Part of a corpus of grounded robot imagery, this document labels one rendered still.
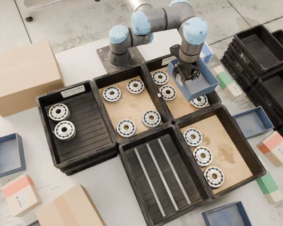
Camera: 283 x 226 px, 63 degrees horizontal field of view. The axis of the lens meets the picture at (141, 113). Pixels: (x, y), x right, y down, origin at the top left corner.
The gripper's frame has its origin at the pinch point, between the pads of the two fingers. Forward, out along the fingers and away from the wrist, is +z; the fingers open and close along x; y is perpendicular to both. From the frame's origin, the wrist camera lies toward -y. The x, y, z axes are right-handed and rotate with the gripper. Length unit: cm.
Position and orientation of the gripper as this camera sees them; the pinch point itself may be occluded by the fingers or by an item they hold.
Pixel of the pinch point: (179, 79)
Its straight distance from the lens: 108.2
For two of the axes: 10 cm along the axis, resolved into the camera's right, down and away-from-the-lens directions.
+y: 4.3, 8.3, -3.6
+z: 0.3, 3.9, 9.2
